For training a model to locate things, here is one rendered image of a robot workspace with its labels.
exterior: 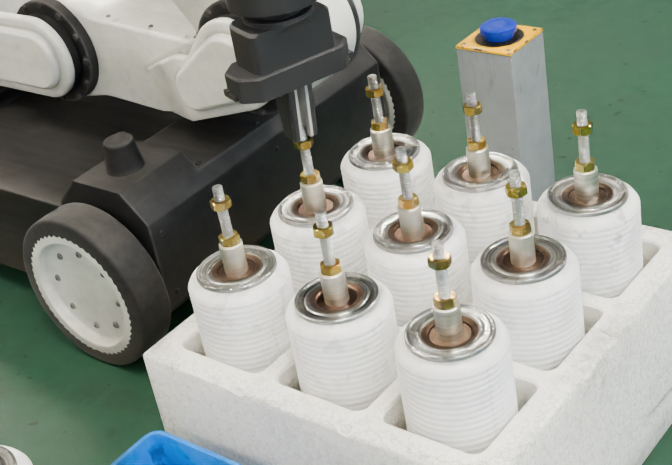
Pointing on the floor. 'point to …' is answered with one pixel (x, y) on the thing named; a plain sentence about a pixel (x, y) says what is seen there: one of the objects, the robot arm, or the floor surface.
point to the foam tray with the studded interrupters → (179, 390)
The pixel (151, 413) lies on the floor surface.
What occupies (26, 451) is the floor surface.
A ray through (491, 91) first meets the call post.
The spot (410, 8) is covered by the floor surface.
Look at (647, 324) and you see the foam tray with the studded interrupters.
